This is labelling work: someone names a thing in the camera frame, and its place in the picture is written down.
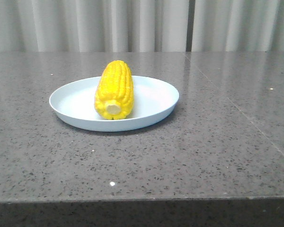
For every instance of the light blue round plate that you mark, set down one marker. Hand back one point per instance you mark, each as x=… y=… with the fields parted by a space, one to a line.
x=154 y=100

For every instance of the grey pleated curtain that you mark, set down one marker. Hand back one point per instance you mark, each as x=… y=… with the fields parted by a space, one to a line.
x=141 y=25

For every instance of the yellow corn cob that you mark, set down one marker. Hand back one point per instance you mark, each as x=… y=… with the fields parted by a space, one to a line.
x=114 y=96

